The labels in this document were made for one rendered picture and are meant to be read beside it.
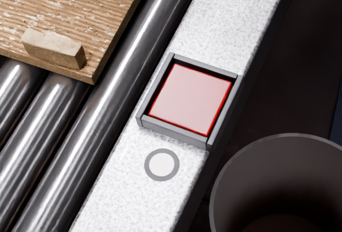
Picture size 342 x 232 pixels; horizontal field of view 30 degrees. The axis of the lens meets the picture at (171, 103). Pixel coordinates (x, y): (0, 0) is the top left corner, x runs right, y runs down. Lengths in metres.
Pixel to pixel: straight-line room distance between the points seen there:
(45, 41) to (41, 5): 0.07
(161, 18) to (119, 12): 0.04
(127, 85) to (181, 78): 0.06
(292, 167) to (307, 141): 0.11
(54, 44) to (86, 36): 0.04
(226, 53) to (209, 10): 0.05
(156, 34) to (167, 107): 0.09
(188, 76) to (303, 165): 0.72
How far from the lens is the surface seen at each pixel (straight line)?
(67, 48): 0.59
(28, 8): 0.66
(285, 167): 1.30
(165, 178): 0.56
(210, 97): 0.58
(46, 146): 0.61
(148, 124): 0.58
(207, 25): 0.64
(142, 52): 0.63
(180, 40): 0.63
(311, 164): 1.28
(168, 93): 0.59
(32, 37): 0.61
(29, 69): 0.65
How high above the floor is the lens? 1.43
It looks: 60 degrees down
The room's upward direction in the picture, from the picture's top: 11 degrees counter-clockwise
